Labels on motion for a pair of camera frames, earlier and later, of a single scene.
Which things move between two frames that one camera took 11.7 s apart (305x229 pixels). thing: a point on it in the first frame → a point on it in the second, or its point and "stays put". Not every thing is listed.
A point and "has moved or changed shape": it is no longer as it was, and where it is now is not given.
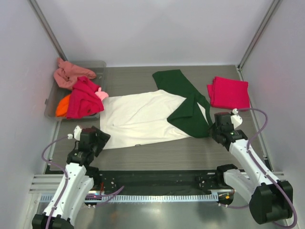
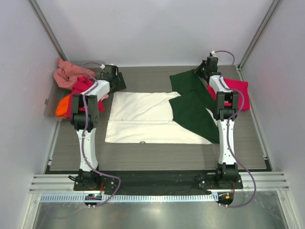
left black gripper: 102,138 → 121,85
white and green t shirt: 135,118 has moved or changed shape
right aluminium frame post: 240,64 stays put
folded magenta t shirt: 227,93 stays put
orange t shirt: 62,108 stays put
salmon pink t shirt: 67,74 stays put
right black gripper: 212,133 → 196,72
